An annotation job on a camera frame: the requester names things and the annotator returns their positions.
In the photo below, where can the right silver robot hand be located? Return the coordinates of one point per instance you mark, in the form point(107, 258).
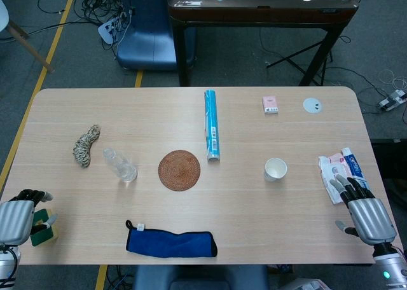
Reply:
point(372, 218)

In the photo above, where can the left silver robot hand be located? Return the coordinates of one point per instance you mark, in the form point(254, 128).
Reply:
point(14, 220)

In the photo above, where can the white paper cup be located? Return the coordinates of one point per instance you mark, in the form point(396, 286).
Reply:
point(275, 169)

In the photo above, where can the clear plastic bottle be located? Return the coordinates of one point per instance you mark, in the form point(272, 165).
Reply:
point(122, 167)

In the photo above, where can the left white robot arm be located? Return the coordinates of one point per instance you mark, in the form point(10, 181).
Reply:
point(6, 267)

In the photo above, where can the green yellow sponge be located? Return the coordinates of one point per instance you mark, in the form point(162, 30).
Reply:
point(43, 236)

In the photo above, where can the blue white toothpaste tube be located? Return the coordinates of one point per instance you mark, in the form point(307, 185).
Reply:
point(353, 164)

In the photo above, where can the pink white wet wipes pack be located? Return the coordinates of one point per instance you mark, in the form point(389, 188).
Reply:
point(330, 169)

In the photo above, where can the black cabinet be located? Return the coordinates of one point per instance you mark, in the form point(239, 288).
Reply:
point(394, 156)

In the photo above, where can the white printed paper package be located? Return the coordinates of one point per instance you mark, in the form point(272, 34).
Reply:
point(306, 285)

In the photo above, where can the grey power strip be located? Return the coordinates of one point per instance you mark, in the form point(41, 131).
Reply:
point(389, 101)

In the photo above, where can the white round lid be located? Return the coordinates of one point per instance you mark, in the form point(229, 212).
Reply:
point(312, 105)

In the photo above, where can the pink playing card box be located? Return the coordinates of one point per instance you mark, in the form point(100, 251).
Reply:
point(270, 105)

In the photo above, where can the blue cloth with black trim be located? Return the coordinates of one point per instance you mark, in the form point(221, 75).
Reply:
point(171, 244)

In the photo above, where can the brown woven round coaster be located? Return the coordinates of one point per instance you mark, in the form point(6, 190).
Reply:
point(179, 170)

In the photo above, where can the blue wrapped bag roll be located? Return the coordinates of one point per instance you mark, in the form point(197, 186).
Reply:
point(212, 128)

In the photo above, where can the white chair with wooden legs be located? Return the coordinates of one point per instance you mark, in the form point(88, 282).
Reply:
point(3, 13)

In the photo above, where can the white power strip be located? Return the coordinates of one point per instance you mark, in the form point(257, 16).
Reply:
point(106, 32)

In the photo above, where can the blue machine base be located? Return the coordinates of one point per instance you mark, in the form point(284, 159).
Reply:
point(146, 38)

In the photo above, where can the dark wooden mahjong table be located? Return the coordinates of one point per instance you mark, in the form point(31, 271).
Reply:
point(264, 13)

